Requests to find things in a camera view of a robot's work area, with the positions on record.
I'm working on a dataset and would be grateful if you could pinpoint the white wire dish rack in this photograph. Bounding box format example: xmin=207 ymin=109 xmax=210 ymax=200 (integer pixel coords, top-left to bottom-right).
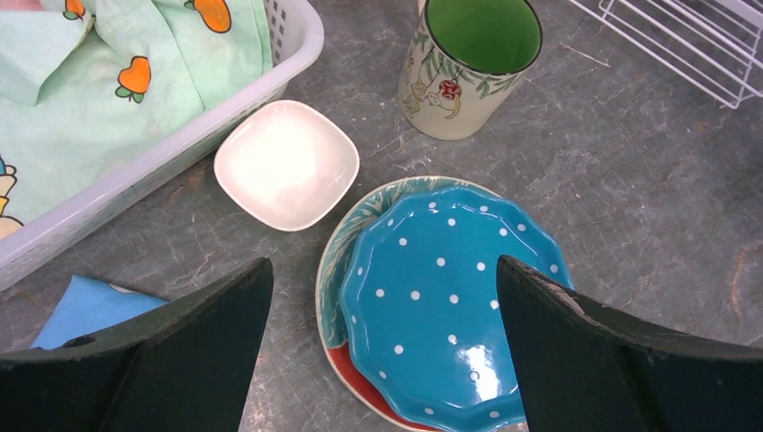
xmin=573 ymin=0 xmax=762 ymax=109

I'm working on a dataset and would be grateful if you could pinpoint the green printed cloth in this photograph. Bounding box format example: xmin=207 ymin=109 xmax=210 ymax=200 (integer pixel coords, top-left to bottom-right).
xmin=1 ymin=0 xmax=273 ymax=237

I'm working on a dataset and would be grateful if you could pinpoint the white plastic basket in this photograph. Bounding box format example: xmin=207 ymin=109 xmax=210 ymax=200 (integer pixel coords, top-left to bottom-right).
xmin=1 ymin=1 xmax=324 ymax=289

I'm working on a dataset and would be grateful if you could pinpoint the green interior mug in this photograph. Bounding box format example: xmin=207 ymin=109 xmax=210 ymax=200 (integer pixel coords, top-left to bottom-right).
xmin=398 ymin=0 xmax=543 ymax=140

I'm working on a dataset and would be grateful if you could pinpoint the blue dotted plate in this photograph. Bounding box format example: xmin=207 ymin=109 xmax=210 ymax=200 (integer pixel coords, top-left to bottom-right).
xmin=339 ymin=186 xmax=573 ymax=431

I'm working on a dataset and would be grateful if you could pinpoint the blue printed cloth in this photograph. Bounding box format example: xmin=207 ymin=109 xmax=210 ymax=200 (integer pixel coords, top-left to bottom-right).
xmin=31 ymin=275 xmax=166 ymax=349

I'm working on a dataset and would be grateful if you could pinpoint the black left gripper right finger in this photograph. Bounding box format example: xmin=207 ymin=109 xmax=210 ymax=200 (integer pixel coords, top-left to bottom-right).
xmin=496 ymin=256 xmax=762 ymax=431

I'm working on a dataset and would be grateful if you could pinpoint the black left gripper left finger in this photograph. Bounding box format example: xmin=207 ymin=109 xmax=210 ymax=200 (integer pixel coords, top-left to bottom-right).
xmin=1 ymin=257 xmax=274 ymax=431

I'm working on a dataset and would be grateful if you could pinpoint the teal rimmed red plate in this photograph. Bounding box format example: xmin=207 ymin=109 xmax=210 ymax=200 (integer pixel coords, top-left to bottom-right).
xmin=315 ymin=175 xmax=494 ymax=431

